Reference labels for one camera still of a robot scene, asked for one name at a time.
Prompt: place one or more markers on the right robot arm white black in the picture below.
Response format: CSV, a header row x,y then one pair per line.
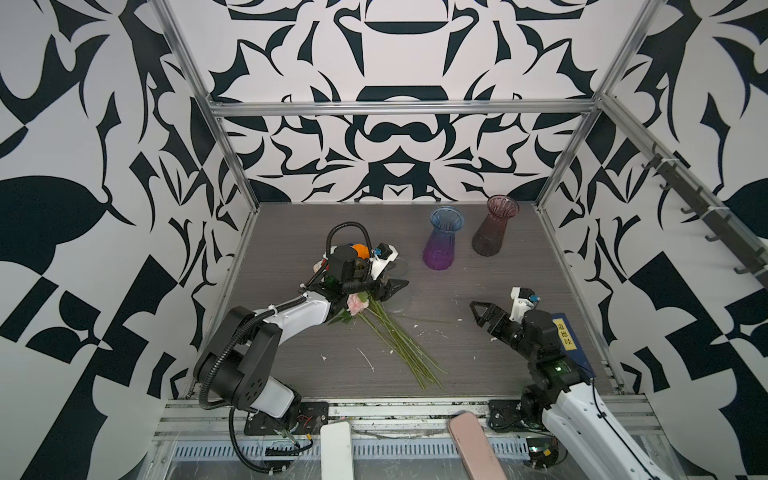
x,y
563,398

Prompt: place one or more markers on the purple blue glass vase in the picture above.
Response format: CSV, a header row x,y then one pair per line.
x,y
439,251

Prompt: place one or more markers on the grey hook rack rail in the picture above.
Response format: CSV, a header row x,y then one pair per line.
x,y
700,203

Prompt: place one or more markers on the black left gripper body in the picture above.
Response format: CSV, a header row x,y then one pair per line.
x,y
363,285

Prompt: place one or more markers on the bunch of artificial flowers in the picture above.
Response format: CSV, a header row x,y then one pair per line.
x,y
372,313

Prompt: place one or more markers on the dark maroon glass vase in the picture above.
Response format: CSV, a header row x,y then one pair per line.
x,y
488,239

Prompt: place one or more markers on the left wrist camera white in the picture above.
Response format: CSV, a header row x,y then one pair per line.
x,y
381,257

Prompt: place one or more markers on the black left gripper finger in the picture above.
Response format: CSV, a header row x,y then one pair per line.
x,y
393,286
384,293

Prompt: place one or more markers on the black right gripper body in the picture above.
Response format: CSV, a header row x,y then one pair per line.
x,y
510,332

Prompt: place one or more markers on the orange artificial rose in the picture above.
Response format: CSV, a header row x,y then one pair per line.
x,y
362,251

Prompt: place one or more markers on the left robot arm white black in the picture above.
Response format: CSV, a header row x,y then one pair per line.
x,y
234,369

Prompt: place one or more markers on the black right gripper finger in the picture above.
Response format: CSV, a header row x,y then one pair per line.
x,y
479,311
492,312

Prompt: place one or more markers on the small circuit board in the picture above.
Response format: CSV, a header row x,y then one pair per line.
x,y
545,452

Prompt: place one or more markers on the clear glass vase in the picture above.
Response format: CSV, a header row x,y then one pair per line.
x,y
398,269

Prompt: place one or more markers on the pink phone-like device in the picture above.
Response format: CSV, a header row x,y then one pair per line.
x,y
474,449

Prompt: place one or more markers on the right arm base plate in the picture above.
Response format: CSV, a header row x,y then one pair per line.
x,y
506,415

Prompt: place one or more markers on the white phone-like device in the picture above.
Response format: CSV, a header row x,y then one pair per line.
x,y
337,462

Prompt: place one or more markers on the blue book yellow label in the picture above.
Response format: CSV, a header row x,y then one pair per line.
x,y
570,343

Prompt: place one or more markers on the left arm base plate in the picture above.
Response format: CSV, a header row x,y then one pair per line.
x,y
305,417

